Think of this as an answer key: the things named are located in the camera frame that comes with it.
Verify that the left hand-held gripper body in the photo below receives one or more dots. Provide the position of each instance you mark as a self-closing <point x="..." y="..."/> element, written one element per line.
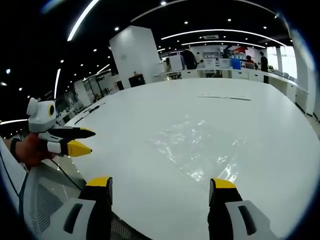
<point x="42" y="117"/>

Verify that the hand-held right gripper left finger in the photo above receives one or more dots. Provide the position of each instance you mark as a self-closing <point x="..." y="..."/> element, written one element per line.
<point x="82" y="212"/>

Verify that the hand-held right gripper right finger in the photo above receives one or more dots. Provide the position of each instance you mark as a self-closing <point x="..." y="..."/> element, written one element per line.
<point x="232" y="212"/>

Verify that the transparent food packaging bag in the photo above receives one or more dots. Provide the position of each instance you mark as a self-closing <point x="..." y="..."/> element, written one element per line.
<point x="195" y="150"/>

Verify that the person's left hand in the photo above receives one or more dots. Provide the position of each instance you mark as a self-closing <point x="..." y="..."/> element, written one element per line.
<point x="33" y="150"/>

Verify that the black tool on table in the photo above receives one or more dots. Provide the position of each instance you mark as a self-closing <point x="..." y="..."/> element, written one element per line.
<point x="93" y="108"/>

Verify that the grey mesh chair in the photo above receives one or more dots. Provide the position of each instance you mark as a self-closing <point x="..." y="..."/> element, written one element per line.
<point x="47" y="200"/>

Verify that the black wristband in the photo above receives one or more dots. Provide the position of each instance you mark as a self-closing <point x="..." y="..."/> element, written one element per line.
<point x="14" y="147"/>

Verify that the black box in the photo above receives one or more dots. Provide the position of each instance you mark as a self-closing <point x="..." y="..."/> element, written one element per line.
<point x="137" y="80"/>

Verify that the white square pillar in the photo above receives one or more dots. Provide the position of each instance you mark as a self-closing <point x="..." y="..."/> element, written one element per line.
<point x="135" y="53"/>

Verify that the black strip on table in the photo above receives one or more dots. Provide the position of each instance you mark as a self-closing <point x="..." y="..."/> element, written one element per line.
<point x="224" y="98"/>

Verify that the long white counter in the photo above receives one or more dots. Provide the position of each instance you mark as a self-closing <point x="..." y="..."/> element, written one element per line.
<point x="240" y="75"/>

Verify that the blue bin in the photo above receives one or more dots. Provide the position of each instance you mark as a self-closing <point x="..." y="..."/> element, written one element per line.
<point x="235" y="63"/>

